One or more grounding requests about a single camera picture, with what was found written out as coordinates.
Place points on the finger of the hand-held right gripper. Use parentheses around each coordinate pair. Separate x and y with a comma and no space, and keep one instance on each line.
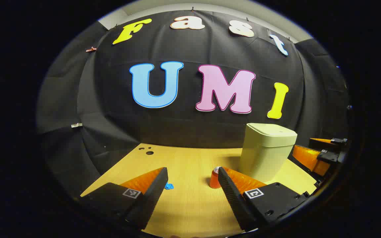
(326,142)
(309,158)

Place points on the light green desktop garbage bin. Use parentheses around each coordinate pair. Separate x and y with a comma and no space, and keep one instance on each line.
(266,155)

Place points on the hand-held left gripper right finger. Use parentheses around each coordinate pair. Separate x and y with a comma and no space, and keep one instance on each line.
(232,195)

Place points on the blue paper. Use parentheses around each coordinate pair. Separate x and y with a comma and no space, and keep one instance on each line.
(169,186)

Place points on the silver metal clip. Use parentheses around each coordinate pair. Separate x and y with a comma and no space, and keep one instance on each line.
(76,125)

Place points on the black backdrop cloth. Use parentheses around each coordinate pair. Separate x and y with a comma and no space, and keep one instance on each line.
(190,132)

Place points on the orange pop can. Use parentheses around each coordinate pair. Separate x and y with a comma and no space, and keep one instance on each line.
(214,181)

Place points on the wooden desktop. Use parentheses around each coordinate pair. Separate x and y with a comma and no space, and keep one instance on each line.
(190,198)

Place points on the copper metal clip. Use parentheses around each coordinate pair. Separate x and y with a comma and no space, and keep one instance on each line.
(91,49)

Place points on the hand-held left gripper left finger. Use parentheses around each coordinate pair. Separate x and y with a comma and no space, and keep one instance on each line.
(150,195)

